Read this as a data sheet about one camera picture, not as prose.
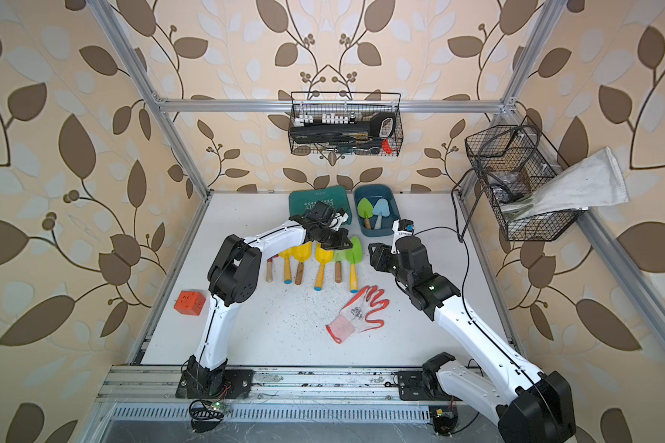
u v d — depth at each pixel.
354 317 0.86
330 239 0.87
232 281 0.57
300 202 1.12
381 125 0.85
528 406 0.37
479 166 0.79
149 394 0.74
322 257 1.00
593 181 0.57
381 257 0.68
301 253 1.02
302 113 0.91
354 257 0.96
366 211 1.12
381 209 1.13
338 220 0.91
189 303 0.84
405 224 0.68
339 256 1.01
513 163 0.86
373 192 1.17
